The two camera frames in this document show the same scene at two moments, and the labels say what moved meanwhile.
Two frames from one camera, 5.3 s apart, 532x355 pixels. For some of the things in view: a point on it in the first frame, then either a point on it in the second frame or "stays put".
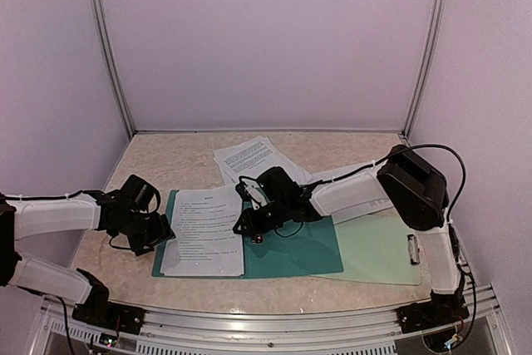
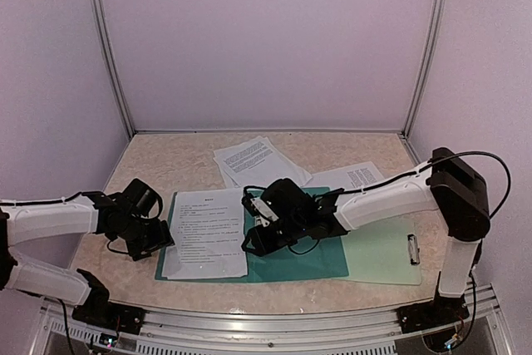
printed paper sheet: [204, 241] stays put
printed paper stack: [248, 159] stays put
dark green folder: [304, 248] stays put
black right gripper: [255, 227] -> [258, 239]
